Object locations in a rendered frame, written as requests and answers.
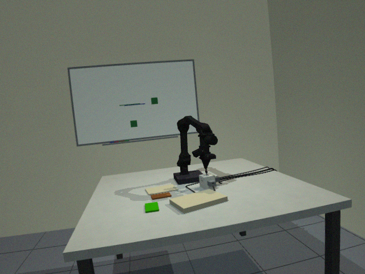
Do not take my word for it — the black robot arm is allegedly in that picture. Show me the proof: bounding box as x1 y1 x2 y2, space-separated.
177 116 218 175

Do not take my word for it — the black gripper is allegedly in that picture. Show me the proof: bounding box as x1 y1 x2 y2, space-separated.
199 144 216 169

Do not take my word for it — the green flat block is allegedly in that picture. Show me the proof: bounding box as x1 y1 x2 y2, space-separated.
145 202 159 213

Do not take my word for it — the beige flat rectangular block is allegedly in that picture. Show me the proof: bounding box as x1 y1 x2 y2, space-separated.
169 189 228 214

